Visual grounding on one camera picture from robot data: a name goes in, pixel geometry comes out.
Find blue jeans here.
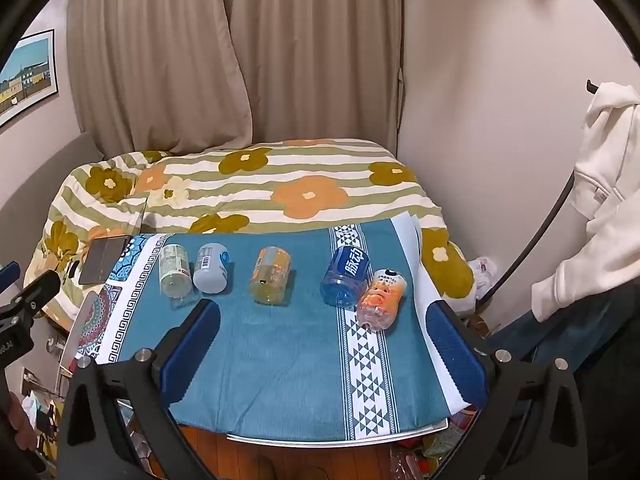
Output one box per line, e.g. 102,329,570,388
487,280,640,381

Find floral striped blanket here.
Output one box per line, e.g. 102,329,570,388
27,139,476,333

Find white table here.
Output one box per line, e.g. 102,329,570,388
224,416,450,447

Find blue plastic bottle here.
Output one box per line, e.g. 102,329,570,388
319,245,371,309

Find teal patterned cloth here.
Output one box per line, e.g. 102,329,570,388
75,212,473,443

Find clear bottle green white label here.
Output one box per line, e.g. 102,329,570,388
159,243,194,307

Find black clothes rack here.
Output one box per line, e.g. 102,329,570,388
477,79,603,307

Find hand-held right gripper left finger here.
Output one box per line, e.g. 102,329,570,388
57,299,222,480

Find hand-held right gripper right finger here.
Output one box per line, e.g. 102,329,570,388
424,299,587,480

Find white plastic bag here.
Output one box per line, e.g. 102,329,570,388
467,256,498,297

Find clear bottle orange label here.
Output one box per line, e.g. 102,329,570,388
356,268,409,331

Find white hoodie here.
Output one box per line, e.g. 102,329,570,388
530,81,640,330

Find person's left hand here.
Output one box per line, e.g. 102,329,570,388
0,392,40,463

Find colourful plastic wrappers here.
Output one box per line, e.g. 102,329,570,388
390,402,481,480

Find white bottle pale blue label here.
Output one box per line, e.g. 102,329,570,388
193,242,231,294

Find beige curtain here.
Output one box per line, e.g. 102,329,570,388
66,0,405,161

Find yellow orange plastic bottle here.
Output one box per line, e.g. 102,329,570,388
248,246,292,306

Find framed wall poster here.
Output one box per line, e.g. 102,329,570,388
0,29,57,128

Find dark grey tablet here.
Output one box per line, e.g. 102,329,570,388
78,236,132,285

